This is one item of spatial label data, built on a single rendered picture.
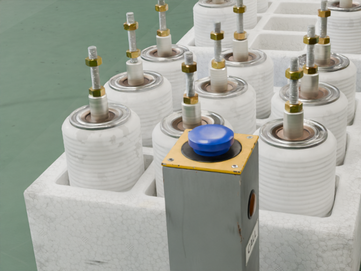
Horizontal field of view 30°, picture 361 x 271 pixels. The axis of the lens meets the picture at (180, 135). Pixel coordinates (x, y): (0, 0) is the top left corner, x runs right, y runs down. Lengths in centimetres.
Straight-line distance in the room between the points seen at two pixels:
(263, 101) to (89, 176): 30
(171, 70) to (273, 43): 41
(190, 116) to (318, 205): 17
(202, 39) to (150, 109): 41
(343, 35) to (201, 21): 26
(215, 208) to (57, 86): 111
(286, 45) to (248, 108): 49
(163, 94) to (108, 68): 84
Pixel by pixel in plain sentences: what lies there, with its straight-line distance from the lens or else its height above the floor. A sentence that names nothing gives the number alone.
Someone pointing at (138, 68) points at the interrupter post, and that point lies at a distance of 91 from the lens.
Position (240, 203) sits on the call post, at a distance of 57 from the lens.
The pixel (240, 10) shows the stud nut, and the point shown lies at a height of 32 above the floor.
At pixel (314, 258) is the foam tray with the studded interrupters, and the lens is 75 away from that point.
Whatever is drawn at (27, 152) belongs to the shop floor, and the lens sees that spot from 135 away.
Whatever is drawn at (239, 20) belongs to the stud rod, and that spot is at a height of 31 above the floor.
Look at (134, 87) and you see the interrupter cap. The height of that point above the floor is 25.
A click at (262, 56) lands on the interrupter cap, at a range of 100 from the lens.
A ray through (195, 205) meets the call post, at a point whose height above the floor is 28.
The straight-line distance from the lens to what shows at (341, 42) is 123.
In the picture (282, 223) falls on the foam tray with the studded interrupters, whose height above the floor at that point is 18.
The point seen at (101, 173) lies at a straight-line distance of 81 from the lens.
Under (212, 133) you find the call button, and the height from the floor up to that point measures 33.
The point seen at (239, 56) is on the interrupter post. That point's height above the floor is 26.
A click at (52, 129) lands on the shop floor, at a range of 143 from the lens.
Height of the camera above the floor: 58
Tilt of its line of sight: 26 degrees down
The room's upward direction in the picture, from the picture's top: 4 degrees counter-clockwise
